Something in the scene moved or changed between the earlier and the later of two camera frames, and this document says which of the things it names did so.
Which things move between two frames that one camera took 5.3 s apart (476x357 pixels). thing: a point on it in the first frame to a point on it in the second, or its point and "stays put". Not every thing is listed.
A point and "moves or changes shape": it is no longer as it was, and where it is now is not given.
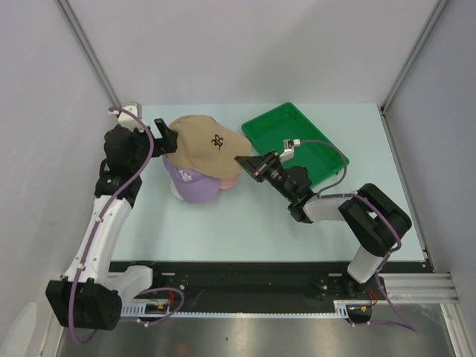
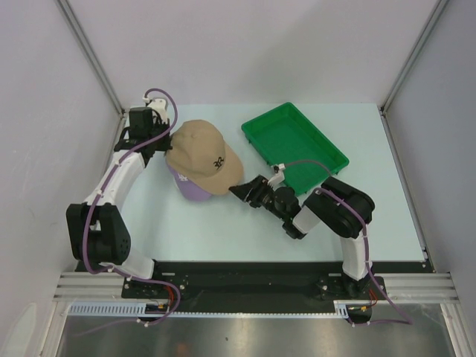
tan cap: (208, 146) moves or changes shape
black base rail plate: (263, 287) stays put
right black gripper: (259, 165) to (244, 191)
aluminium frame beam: (424, 288) stays put
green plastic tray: (289, 121) stays put
